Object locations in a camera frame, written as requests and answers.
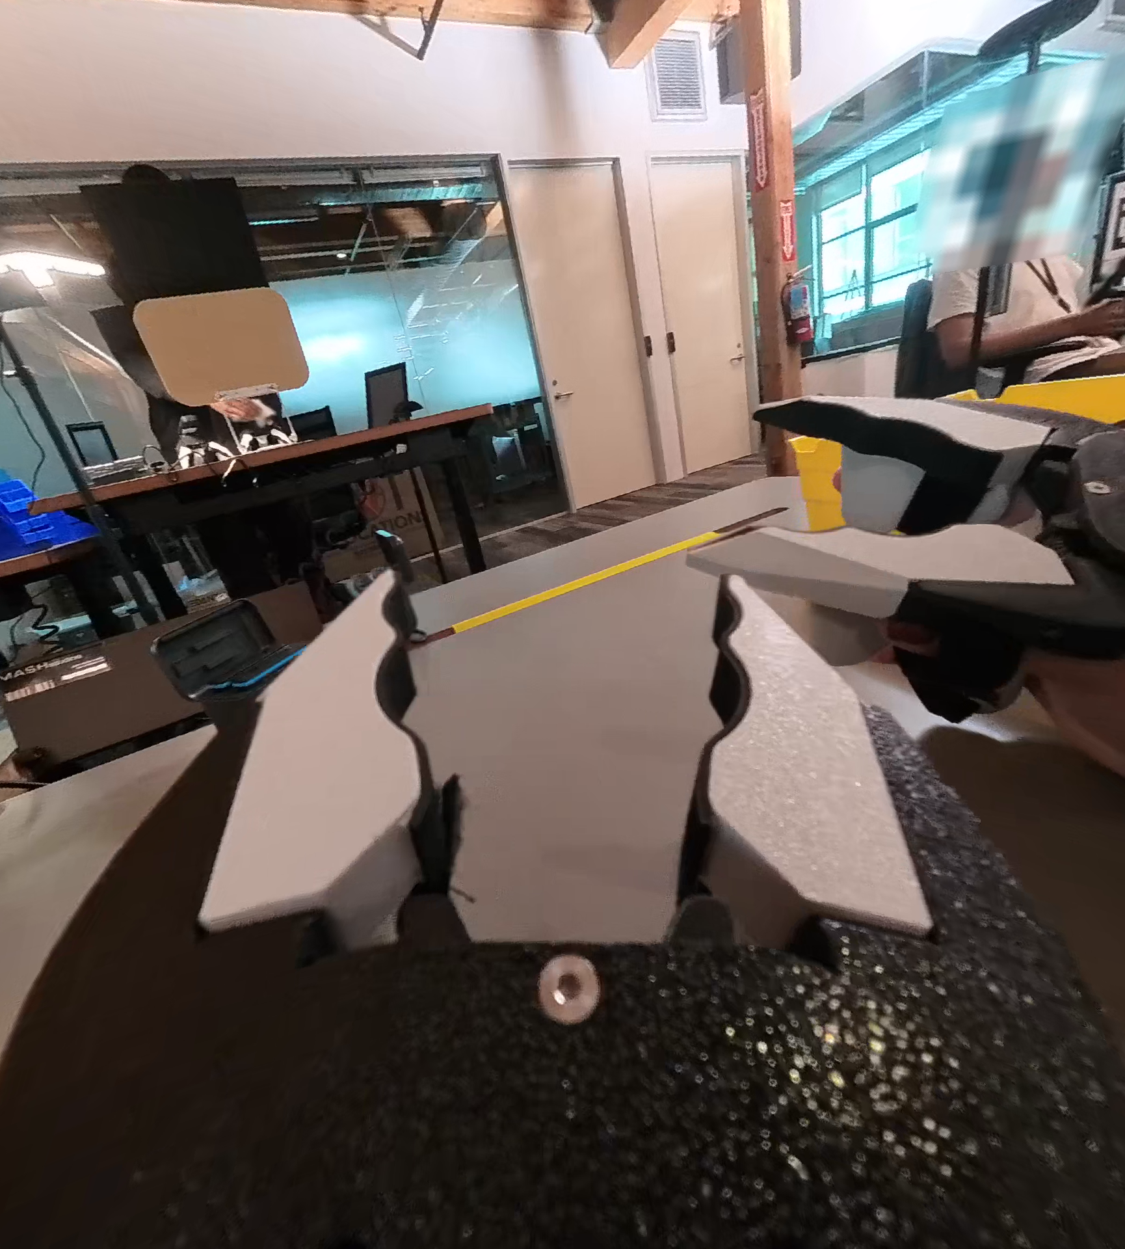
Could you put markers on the yellow tape strip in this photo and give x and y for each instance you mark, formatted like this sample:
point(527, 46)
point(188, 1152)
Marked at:
point(573, 586)

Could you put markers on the person's right hand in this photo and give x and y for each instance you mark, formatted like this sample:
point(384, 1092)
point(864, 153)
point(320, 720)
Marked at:
point(1119, 712)

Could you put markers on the brown cardboard box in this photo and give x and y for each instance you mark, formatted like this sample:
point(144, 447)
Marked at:
point(397, 528)

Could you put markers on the plain wooden board on stand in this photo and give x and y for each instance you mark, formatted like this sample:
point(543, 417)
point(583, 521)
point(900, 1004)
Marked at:
point(222, 341)

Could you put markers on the red fire extinguisher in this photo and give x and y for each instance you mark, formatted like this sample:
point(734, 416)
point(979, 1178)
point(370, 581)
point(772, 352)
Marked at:
point(799, 313)

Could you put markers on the white door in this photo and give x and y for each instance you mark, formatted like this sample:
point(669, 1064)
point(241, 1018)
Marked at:
point(582, 341)
point(704, 313)

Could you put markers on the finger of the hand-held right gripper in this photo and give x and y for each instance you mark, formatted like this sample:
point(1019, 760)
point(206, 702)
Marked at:
point(865, 567)
point(963, 430)

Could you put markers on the black panel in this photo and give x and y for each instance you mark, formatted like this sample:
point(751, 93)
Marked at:
point(172, 235)

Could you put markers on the wooden post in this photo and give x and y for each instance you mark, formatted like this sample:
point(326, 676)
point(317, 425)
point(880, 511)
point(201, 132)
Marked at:
point(777, 391)

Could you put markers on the red vertical sign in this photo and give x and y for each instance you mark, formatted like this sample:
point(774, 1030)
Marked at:
point(787, 230)
point(757, 137)

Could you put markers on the dark grey box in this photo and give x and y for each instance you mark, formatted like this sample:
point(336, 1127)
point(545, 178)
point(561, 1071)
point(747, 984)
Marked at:
point(85, 703)

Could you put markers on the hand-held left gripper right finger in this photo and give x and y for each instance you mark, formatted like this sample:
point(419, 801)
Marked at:
point(816, 781)

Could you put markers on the black wall speaker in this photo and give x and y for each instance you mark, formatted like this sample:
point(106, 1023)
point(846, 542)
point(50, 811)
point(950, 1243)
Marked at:
point(730, 68)

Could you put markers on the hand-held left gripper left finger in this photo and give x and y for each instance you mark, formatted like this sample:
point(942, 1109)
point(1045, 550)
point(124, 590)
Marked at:
point(319, 781)

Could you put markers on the wall vent grille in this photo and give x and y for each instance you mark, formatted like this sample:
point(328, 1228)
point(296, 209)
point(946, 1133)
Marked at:
point(677, 73)

